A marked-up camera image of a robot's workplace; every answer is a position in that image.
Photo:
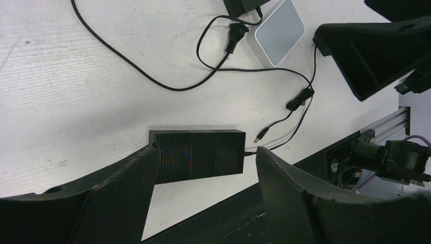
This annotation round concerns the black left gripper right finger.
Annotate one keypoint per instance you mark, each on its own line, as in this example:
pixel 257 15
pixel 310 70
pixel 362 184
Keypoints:
pixel 301 208

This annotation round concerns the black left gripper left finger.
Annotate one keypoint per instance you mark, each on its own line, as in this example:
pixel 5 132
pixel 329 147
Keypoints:
pixel 109 205

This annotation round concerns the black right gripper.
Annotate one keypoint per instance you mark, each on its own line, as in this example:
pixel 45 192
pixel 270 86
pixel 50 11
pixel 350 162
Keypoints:
pixel 371 56

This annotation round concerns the black ribbed network switch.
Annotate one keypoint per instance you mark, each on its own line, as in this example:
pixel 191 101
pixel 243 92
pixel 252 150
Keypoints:
pixel 197 154

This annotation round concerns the white square network box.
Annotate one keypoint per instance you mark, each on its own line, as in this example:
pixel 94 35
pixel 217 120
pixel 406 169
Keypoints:
pixel 280 30

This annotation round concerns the black power brick adapter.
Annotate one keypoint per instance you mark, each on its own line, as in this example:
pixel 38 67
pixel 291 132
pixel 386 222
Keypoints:
pixel 236 8

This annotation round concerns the aluminium frame rail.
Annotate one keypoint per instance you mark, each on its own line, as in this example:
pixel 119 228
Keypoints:
pixel 395 126

